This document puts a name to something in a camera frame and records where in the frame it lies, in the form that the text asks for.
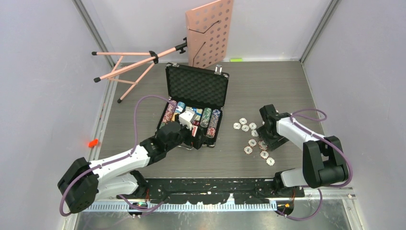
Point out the green white chip stack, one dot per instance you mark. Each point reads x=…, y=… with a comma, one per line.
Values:
x=206, y=116

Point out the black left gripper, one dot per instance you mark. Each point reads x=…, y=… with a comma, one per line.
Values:
x=197, y=141

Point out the blue playing card deck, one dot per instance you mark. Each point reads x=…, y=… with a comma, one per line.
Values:
x=198, y=112

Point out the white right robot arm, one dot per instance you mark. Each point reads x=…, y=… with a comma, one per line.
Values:
x=323, y=161

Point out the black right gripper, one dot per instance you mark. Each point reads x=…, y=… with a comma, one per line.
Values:
x=276, y=144

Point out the orange clip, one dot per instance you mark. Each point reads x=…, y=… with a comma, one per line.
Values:
x=93, y=143

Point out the red white chip stack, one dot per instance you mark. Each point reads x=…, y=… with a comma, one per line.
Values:
x=169, y=112

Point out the green tape piece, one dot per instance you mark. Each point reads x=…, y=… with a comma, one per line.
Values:
x=236, y=60

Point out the pink music stand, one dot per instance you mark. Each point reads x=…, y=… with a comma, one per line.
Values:
x=206, y=40

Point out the blue red chip stack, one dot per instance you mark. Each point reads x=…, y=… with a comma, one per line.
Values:
x=213, y=123

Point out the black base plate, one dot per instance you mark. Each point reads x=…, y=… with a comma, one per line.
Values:
x=210, y=191

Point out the red playing card deck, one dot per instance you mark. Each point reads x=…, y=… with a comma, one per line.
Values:
x=194, y=130

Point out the white poker chip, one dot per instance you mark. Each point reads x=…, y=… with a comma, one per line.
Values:
x=243, y=121
x=254, y=133
x=270, y=161
x=252, y=126
x=237, y=126
x=245, y=128

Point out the black poker set case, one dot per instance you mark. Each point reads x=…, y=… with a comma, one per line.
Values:
x=199, y=88

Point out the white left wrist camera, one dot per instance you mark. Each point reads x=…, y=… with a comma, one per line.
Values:
x=186, y=118

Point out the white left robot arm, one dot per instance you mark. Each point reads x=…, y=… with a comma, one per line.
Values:
x=87, y=181

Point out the blue yellow chip stack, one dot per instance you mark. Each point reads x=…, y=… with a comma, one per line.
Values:
x=179, y=109

